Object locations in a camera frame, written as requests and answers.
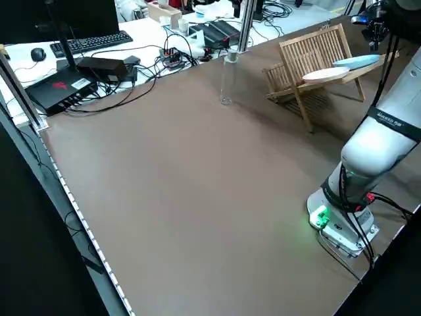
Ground black monitor stand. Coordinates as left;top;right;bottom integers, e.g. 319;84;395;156
45;0;87;80

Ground black flat electronics box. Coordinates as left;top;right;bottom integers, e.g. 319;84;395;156
196;19;241;45

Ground wooden dish rack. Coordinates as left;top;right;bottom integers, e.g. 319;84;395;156
262;22;401;134

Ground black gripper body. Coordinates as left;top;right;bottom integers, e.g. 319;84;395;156
361;13;388;42

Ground aluminium table edge rail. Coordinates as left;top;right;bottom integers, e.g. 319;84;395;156
0;95;136;316

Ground usb hub red plugs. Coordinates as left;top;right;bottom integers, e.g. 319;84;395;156
159;47;185;69

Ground glass bottle grey cap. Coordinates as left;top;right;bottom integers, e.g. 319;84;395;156
219;49;239;106

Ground wooden box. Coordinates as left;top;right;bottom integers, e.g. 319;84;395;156
146;1;184;22

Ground black cable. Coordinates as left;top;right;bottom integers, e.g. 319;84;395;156
341;197;378;269
370;34;402;111
64;64;159;115

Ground black box red logo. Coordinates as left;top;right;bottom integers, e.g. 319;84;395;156
25;70;99;117

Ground black power brick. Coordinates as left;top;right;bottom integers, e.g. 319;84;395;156
77;56;128;84

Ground pale plate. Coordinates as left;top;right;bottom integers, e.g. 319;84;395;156
301;66;350;84

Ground aluminium profile post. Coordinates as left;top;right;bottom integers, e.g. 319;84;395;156
0;42;51;133
235;0;258;54

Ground black keyboard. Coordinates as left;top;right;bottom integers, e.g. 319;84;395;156
49;30;134;56

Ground blue plate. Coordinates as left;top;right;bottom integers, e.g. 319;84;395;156
332;54;380;71

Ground black computer monitor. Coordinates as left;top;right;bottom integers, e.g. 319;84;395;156
0;0;120;45

